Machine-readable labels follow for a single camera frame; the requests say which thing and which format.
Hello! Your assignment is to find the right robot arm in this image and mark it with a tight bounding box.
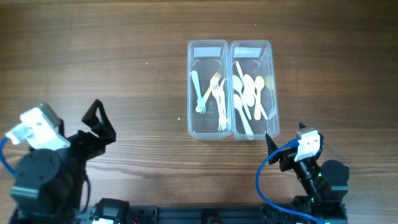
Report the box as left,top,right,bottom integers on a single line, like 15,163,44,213
255,123,349,223

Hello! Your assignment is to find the white plastic spoon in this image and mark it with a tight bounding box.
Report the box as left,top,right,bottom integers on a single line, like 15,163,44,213
233,75,252,120
244,74,268,119
233,94,254,140
236,61,255,107

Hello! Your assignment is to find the clear container left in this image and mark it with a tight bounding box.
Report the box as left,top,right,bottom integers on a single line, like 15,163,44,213
187,40,234,139

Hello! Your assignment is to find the clear container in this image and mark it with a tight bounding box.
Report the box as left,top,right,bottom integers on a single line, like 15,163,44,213
187,40,234,139
229,40,280,141

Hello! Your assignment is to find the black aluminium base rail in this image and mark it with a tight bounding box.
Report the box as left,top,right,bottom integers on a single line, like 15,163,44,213
76,198,349,224

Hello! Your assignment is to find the yellow plastic fork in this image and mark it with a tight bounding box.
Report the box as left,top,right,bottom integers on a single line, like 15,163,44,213
192,70,221,113

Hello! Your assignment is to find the yellow plastic spoon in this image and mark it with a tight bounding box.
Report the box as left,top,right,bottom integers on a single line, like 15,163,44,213
254,76,265,120

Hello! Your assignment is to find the clear container right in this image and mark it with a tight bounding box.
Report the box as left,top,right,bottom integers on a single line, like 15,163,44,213
229,40,280,141

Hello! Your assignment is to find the light blue plastic fork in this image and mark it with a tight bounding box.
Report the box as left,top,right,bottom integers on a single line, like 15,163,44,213
190,70,206,114

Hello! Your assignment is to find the white fork tines down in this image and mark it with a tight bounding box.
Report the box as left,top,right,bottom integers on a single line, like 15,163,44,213
218,88,227,131

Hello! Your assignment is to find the white plastic fork straight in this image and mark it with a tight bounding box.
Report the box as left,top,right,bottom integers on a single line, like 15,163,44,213
212,88,221,131

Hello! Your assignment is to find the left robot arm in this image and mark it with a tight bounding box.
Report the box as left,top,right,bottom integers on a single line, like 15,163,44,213
6,100,116,223

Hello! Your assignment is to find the clear white curved fork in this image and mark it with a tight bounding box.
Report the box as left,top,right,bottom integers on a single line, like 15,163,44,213
219,78,227,131

